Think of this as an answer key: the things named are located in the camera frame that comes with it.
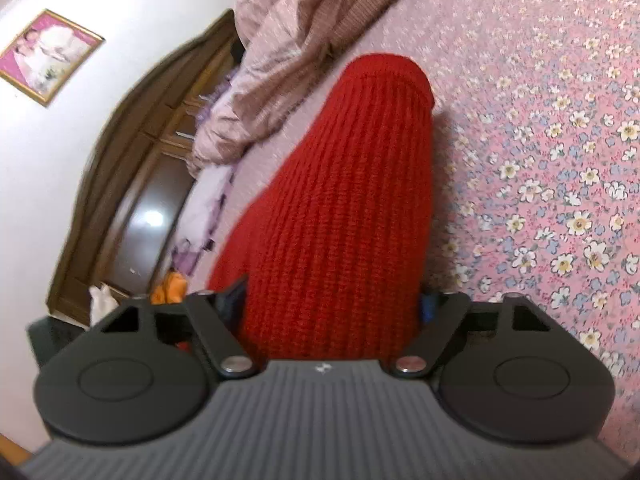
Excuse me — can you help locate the pink floral bed sheet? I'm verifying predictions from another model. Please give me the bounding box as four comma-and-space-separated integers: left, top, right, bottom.
200, 0, 640, 411

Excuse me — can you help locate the wooden headboard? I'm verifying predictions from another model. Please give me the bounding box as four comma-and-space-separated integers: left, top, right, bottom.
46, 7, 246, 328

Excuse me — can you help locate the framed wall picture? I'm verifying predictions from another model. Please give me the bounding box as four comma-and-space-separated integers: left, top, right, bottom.
0, 8, 106, 107

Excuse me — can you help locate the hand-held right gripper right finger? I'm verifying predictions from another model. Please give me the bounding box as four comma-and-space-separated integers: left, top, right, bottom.
392, 287, 551, 378

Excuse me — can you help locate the lavender ruffled pillow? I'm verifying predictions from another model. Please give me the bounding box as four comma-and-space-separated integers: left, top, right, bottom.
172, 162, 236, 276
197, 72, 236, 131

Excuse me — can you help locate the orange plush toy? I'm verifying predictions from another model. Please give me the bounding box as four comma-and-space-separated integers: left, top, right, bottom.
150, 272, 188, 306

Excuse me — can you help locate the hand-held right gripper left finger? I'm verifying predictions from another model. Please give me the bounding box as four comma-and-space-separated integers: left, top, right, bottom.
97, 275, 258, 378

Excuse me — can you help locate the white cloth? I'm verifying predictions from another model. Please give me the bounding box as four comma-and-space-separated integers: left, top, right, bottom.
89, 284, 121, 328

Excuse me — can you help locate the red knit cardigan black bow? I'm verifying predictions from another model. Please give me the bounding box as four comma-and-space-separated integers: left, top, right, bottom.
207, 52, 436, 366

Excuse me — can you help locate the pink duvet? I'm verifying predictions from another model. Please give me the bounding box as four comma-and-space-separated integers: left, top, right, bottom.
192, 0, 443, 176

